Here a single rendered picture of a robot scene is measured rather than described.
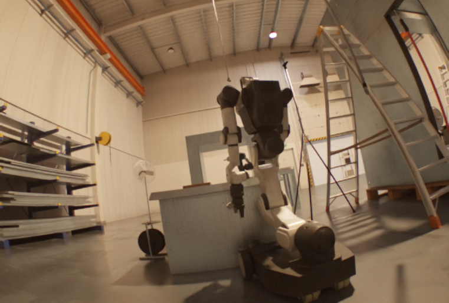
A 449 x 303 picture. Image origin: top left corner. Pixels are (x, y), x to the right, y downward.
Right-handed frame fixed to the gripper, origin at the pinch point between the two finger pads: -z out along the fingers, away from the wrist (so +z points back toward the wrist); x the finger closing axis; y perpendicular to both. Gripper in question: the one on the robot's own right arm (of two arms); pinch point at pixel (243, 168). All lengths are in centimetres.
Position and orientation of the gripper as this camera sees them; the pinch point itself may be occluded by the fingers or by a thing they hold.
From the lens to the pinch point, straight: 190.9
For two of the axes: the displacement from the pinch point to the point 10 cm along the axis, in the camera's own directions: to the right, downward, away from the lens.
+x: -4.1, -1.6, -9.0
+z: 9.0, -2.4, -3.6
